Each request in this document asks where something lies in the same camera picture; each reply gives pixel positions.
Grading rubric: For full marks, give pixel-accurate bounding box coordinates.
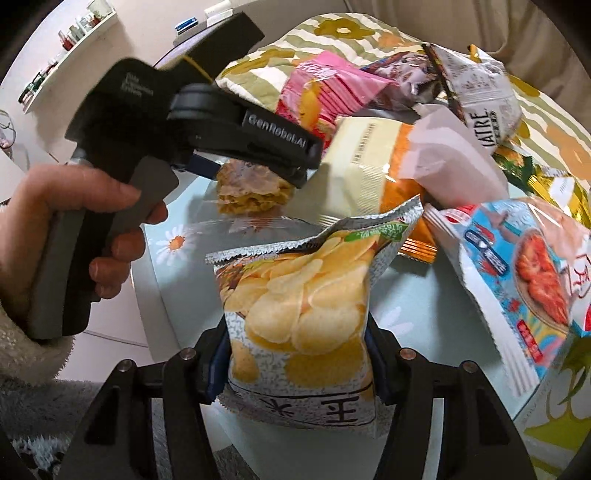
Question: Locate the light blue daisy tablecloth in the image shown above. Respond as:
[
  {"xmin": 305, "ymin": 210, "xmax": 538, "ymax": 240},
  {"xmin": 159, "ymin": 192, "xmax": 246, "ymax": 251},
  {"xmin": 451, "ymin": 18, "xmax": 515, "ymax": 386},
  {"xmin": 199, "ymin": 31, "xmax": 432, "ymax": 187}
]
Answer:
[{"xmin": 131, "ymin": 180, "xmax": 546, "ymax": 480}]

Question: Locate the pink snack bag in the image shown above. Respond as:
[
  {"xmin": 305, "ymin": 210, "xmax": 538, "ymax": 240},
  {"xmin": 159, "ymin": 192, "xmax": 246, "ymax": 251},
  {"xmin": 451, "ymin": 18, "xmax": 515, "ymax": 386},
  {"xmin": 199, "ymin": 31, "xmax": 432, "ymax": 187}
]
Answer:
[{"xmin": 276, "ymin": 50, "xmax": 394, "ymax": 139}]

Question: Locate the person's fuzzy grey clothing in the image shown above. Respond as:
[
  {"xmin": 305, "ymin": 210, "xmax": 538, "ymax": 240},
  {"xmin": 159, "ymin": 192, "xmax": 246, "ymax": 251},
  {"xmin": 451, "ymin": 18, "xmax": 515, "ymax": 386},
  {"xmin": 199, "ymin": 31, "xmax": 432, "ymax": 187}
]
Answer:
[{"xmin": 0, "ymin": 367, "xmax": 259, "ymax": 480}]

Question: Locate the gold foil snack packet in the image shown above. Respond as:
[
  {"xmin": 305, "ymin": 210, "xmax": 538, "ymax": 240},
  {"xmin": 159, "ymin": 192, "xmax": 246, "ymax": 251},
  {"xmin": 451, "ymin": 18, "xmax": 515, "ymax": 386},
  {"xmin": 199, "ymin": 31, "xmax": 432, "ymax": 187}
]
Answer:
[{"xmin": 526, "ymin": 166, "xmax": 591, "ymax": 223}]

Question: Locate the white wall shelf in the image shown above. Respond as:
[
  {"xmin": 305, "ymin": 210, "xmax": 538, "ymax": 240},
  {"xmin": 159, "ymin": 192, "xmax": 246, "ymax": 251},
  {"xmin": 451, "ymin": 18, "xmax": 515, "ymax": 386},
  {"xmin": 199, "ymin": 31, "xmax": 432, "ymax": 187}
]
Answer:
[{"xmin": 18, "ymin": 0, "xmax": 119, "ymax": 114}]

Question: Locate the plain white snack bag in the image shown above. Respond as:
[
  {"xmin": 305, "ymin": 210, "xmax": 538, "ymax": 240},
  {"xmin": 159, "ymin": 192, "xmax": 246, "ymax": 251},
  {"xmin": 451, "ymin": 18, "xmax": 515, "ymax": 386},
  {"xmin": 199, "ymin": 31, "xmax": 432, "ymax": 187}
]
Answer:
[{"xmin": 412, "ymin": 107, "xmax": 509, "ymax": 209}]

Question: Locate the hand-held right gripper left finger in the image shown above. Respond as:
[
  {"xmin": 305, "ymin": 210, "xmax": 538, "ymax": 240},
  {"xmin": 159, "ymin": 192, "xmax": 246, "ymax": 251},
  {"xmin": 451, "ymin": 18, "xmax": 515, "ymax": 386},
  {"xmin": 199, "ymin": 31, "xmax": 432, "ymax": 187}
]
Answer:
[{"xmin": 55, "ymin": 318, "xmax": 232, "ymax": 480}]

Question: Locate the cream and orange snack bag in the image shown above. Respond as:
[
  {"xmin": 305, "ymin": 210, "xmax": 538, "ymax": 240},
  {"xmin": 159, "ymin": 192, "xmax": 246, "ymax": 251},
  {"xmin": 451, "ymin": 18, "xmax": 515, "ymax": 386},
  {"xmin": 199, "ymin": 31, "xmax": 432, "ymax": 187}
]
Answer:
[{"xmin": 318, "ymin": 115, "xmax": 439, "ymax": 265}]

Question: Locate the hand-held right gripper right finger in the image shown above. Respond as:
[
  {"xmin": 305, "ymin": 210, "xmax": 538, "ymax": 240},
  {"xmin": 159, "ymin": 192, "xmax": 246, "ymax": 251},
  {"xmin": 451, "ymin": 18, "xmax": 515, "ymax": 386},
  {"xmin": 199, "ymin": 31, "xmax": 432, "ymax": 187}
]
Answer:
[{"xmin": 365, "ymin": 314, "xmax": 539, "ymax": 480}]

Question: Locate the clear-wrapped biscuit pack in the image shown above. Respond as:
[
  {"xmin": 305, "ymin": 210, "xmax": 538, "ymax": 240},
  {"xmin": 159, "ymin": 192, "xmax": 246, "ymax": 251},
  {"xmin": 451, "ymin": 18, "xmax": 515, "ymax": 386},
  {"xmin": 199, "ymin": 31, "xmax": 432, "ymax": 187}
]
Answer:
[{"xmin": 215, "ymin": 159, "xmax": 298, "ymax": 217}]

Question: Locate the potato chip bag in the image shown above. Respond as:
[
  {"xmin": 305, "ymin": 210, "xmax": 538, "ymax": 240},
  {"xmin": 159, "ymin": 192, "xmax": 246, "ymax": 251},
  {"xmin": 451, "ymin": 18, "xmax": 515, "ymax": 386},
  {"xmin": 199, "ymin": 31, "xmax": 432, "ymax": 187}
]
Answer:
[{"xmin": 205, "ymin": 194, "xmax": 424, "ymax": 440}]

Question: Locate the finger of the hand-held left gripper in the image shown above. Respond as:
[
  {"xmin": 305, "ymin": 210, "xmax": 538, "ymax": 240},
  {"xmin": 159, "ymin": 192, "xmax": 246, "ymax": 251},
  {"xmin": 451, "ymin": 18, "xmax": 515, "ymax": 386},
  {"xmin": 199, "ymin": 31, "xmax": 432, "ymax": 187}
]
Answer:
[{"xmin": 187, "ymin": 150, "xmax": 306, "ymax": 189}]

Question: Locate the row of small bottles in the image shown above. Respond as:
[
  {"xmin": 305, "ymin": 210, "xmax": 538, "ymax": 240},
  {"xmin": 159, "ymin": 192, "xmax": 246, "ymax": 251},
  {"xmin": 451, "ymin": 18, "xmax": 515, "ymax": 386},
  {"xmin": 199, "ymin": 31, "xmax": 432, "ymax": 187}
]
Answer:
[{"xmin": 18, "ymin": 0, "xmax": 112, "ymax": 104}]

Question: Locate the white and grey snack bag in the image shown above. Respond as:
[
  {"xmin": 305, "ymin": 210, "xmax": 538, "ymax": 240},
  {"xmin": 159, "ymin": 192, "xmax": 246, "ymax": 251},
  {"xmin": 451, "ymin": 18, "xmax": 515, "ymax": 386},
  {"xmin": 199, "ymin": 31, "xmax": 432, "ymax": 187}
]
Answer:
[{"xmin": 424, "ymin": 43, "xmax": 526, "ymax": 149}]

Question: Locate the dark green cracker packet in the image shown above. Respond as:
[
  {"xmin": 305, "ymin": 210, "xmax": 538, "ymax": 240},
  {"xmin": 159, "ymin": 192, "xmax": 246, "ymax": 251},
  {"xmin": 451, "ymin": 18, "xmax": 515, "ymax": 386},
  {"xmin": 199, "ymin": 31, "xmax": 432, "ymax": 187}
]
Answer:
[{"xmin": 492, "ymin": 145, "xmax": 539, "ymax": 185}]

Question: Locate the person's left hand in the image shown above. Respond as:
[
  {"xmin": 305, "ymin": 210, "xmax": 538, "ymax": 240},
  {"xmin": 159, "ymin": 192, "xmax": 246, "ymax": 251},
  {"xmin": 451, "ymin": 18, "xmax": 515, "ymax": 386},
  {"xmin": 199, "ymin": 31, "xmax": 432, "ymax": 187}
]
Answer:
[{"xmin": 0, "ymin": 164, "xmax": 169, "ymax": 343}]

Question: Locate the striped floral blanket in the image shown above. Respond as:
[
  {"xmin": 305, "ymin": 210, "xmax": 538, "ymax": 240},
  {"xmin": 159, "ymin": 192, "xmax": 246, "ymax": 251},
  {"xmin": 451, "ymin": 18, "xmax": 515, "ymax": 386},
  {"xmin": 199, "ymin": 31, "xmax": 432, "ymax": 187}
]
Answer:
[{"xmin": 215, "ymin": 14, "xmax": 591, "ymax": 480}]

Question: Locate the blue and red snack bag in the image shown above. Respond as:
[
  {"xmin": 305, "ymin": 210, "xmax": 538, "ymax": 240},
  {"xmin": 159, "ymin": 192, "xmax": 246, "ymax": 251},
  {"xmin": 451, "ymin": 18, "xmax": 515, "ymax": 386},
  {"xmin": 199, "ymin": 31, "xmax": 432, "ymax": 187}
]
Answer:
[{"xmin": 424, "ymin": 198, "xmax": 591, "ymax": 398}]

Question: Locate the beige curtain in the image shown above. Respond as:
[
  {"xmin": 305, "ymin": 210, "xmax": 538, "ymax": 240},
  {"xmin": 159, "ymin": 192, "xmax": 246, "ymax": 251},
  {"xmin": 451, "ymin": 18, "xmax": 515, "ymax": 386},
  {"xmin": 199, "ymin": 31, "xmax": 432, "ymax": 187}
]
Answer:
[{"xmin": 480, "ymin": 0, "xmax": 591, "ymax": 95}]

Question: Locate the dark brown snack bag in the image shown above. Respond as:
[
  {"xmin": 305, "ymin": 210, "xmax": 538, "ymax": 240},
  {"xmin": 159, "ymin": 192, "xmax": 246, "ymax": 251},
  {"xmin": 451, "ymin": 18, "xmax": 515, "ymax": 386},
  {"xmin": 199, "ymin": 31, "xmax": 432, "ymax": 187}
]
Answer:
[{"xmin": 360, "ymin": 51, "xmax": 450, "ymax": 112}]

